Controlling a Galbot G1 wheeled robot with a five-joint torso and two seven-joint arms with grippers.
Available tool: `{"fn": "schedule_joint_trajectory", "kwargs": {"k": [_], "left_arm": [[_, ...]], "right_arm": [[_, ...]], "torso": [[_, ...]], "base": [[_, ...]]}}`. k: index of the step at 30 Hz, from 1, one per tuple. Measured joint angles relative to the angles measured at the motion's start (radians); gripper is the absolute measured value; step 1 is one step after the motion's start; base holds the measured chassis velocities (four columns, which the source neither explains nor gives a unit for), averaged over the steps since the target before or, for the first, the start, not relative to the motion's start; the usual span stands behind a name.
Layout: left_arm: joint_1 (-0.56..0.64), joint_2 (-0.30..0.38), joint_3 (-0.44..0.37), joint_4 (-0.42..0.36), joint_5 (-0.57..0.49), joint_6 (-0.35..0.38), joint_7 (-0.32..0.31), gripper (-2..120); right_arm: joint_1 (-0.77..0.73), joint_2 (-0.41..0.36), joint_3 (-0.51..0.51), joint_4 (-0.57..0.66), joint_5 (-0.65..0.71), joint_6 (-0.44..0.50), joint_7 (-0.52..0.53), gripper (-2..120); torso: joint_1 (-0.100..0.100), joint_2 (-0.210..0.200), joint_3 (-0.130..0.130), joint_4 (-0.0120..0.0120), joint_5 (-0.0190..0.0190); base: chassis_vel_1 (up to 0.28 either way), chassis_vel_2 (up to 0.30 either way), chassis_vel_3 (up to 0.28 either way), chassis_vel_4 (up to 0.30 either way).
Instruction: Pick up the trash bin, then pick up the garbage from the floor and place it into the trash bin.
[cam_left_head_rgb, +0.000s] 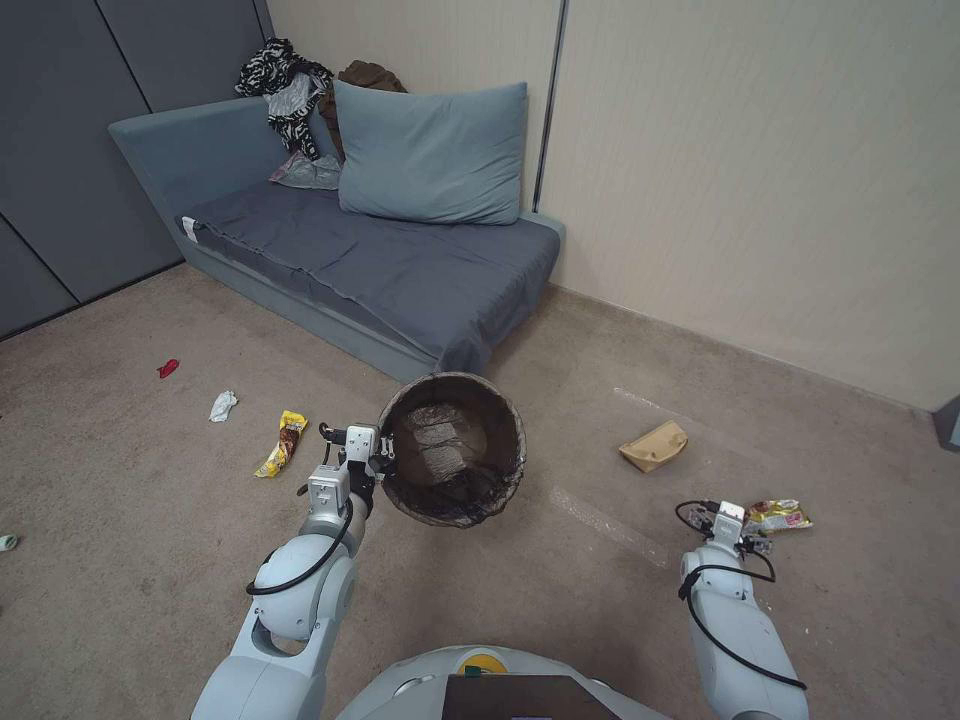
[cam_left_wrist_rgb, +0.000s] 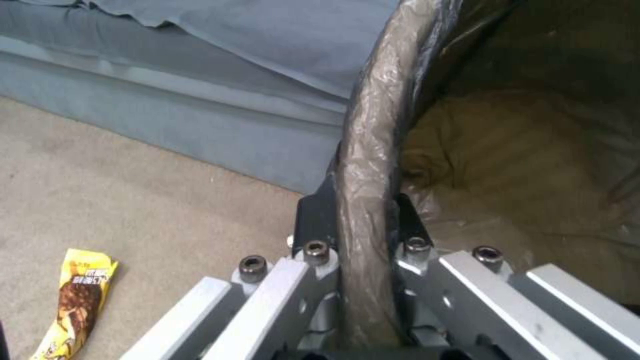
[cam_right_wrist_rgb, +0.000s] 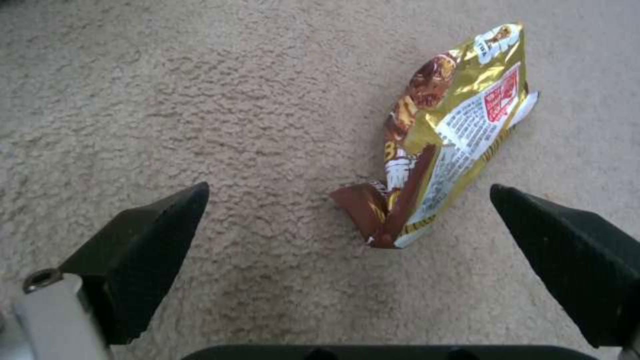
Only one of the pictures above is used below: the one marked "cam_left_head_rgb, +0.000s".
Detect large blue-grey pillow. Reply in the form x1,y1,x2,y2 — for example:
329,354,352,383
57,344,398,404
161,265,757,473
332,79,529,227

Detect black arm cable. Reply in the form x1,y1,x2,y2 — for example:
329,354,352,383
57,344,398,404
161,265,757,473
245,497,355,598
677,553,810,692

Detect black bin liner bag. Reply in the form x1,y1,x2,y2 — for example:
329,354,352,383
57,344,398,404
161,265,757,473
386,403,520,526

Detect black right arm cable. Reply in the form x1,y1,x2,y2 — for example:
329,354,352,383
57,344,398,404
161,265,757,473
677,553,810,692

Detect brown crumpled garment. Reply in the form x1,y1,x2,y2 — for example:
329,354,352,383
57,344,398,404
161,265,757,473
320,60,409,163

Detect grey wardrobe doors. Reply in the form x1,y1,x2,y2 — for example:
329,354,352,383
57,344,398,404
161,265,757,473
0,0,274,340

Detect red and yellow snack packet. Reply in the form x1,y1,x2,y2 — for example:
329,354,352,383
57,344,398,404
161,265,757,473
743,499,814,535

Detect black and white patterned garment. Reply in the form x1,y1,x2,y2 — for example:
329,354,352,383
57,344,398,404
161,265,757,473
234,37,335,160

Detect round brown trash bin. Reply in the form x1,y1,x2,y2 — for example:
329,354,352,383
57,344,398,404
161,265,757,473
377,371,529,530

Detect dark vertical wall strip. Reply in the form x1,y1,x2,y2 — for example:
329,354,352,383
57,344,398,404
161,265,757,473
531,0,569,214

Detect dark grey mattress sheet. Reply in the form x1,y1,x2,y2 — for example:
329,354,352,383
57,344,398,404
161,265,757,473
174,181,561,373

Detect white robot front shell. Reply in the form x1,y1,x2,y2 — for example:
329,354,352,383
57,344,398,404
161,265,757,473
335,642,679,720

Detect grey box at wall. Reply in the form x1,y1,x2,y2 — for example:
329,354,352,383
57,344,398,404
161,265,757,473
932,397,960,452

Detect crushed tan cardboard box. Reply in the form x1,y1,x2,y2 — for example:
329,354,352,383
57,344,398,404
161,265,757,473
618,419,689,475

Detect pale pink plastic packet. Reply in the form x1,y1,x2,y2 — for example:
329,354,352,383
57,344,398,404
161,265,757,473
269,151,343,192

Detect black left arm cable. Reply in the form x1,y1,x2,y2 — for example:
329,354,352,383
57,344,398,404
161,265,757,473
245,497,355,598

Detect blue-grey sofa bed frame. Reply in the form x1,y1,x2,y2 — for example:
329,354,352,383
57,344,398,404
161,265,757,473
107,95,567,384

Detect yellow and brown snack wrapper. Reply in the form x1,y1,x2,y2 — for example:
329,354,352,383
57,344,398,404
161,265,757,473
253,409,310,480

